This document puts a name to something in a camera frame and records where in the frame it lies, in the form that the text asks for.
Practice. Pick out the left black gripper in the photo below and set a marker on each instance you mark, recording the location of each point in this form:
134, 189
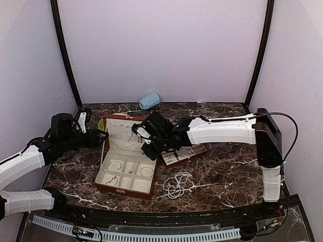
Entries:
93, 140

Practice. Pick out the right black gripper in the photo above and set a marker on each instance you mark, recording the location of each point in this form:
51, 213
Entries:
152, 155

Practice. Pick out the small red jewelry tray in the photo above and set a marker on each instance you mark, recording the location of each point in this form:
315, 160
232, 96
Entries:
184, 154

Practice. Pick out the large red jewelry box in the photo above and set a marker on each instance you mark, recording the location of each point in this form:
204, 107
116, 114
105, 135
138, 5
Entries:
125, 165

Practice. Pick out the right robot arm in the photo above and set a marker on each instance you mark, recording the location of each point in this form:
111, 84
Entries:
259, 129

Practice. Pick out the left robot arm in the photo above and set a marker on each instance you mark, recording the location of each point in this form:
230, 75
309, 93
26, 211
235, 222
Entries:
18, 165

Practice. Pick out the green bowl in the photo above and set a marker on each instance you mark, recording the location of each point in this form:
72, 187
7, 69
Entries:
101, 125

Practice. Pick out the light blue faceted cup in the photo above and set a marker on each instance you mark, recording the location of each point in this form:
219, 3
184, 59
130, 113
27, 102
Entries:
149, 101

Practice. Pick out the white cable duct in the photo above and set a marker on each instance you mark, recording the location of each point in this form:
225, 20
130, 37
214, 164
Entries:
132, 233

